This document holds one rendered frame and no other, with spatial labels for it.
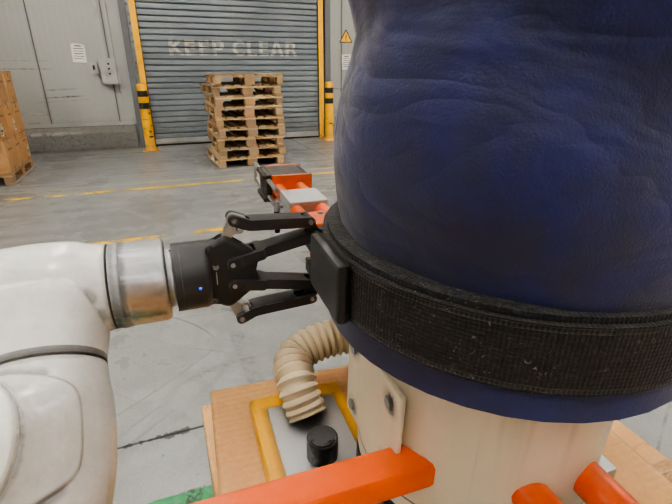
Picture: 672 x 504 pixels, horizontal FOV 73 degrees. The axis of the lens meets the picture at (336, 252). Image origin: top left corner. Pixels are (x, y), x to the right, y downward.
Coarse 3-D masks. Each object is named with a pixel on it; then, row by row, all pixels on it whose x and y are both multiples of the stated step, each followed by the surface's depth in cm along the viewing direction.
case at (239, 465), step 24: (264, 384) 53; (216, 408) 49; (240, 408) 50; (216, 432) 46; (240, 432) 46; (216, 456) 44; (240, 456) 44; (624, 456) 44; (240, 480) 41; (264, 480) 41; (624, 480) 42; (648, 480) 42
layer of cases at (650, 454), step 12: (204, 408) 120; (204, 420) 116; (624, 432) 112; (636, 444) 109; (648, 444) 109; (648, 456) 105; (660, 456) 105; (216, 468) 102; (660, 468) 102; (216, 480) 99; (216, 492) 96
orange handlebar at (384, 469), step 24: (312, 216) 63; (360, 456) 27; (384, 456) 27; (408, 456) 27; (288, 480) 25; (312, 480) 25; (336, 480) 25; (360, 480) 25; (384, 480) 25; (408, 480) 26; (432, 480) 27; (576, 480) 26; (600, 480) 25
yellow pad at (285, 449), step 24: (336, 384) 50; (264, 408) 47; (336, 408) 46; (264, 432) 44; (288, 432) 43; (312, 432) 40; (336, 432) 40; (264, 456) 41; (288, 456) 41; (312, 456) 39; (336, 456) 40
